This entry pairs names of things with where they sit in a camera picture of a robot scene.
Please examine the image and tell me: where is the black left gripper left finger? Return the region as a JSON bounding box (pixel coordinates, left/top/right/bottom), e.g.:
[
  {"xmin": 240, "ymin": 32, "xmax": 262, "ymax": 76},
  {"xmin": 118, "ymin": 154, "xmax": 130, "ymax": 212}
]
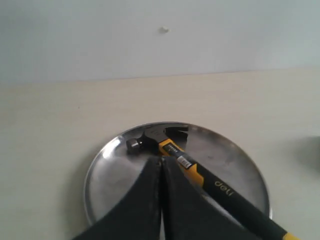
[{"xmin": 74, "ymin": 157, "xmax": 162, "ymax": 240}]

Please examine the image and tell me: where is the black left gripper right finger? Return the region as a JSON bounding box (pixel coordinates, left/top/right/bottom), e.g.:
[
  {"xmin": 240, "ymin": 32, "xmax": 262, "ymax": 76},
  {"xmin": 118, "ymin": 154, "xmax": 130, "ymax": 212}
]
[{"xmin": 161, "ymin": 157, "xmax": 255, "ymax": 240}]

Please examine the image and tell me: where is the black yellow claw hammer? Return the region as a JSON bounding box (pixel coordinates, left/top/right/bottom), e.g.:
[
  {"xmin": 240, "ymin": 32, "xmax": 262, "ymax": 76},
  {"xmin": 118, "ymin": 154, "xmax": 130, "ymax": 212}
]
[{"xmin": 126, "ymin": 122, "xmax": 297, "ymax": 240}]

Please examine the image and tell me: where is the round stainless steel plate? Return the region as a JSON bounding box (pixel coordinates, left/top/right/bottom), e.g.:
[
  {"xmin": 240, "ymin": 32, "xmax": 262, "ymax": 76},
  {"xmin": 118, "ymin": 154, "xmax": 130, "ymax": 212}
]
[{"xmin": 83, "ymin": 124, "xmax": 273, "ymax": 225}]

